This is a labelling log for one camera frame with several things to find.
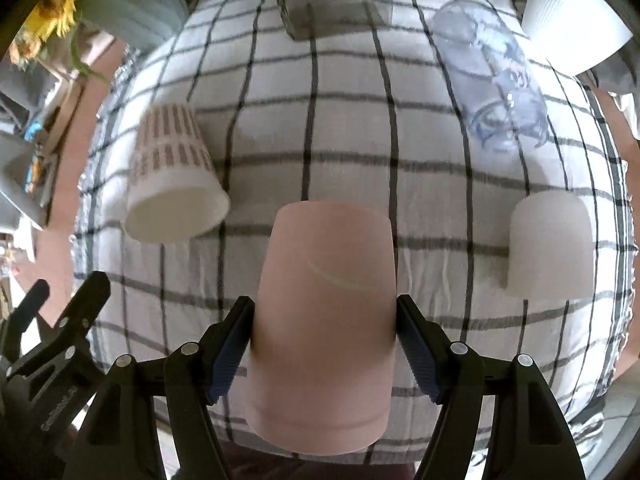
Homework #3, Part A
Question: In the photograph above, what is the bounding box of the white plastic cup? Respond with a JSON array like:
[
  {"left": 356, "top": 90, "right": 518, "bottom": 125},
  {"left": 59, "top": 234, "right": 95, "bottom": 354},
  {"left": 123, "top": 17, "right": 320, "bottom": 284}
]
[{"left": 506, "top": 191, "right": 594, "bottom": 301}]

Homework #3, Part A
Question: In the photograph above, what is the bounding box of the white plant pot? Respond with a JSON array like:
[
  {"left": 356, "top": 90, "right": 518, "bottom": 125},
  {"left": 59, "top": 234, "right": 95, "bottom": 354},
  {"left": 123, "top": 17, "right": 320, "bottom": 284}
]
[{"left": 522, "top": 0, "right": 632, "bottom": 76}]

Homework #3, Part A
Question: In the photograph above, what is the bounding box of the black clamp tool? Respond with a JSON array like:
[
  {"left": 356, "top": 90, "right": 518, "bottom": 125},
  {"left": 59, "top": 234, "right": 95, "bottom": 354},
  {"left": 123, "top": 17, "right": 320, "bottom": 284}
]
[{"left": 1, "top": 271, "right": 111, "bottom": 479}]

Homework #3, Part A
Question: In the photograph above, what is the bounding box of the white patterned paper cup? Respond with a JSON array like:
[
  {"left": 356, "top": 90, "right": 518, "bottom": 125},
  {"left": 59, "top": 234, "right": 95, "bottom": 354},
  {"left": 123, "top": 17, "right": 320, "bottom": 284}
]
[{"left": 124, "top": 102, "right": 230, "bottom": 244}]

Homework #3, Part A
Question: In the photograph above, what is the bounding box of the sunflower bouquet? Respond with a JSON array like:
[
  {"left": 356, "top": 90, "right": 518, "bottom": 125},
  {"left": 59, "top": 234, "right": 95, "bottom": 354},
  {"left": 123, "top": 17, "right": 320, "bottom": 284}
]
[{"left": 6, "top": 0, "right": 105, "bottom": 80}]

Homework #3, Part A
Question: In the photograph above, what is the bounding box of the clear blue glass cup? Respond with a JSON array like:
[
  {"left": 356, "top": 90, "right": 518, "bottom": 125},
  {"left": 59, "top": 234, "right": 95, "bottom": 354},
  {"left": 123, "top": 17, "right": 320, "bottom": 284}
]
[{"left": 431, "top": 0, "right": 549, "bottom": 152}]

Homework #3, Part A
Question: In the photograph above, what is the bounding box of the dark grey glass cup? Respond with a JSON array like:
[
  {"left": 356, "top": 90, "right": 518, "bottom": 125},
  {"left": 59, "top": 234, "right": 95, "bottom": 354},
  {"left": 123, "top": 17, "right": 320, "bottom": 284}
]
[{"left": 277, "top": 0, "right": 394, "bottom": 41}]

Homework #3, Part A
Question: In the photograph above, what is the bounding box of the checkered white tablecloth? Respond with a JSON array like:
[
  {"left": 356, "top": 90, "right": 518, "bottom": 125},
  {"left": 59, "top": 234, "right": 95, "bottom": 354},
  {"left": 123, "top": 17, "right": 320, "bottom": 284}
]
[{"left": 73, "top": 0, "right": 634, "bottom": 418}]

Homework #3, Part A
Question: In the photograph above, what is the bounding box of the pink plastic cup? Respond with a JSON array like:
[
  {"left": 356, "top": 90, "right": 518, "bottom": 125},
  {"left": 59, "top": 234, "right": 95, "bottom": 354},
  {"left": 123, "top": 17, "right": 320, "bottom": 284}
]
[{"left": 244, "top": 202, "right": 396, "bottom": 456}]

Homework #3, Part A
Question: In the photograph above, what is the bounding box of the blue ribbed flower vase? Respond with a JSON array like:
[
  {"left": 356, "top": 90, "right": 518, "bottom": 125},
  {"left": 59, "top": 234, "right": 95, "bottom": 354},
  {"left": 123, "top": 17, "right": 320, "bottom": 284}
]
[{"left": 79, "top": 0, "right": 189, "bottom": 52}]

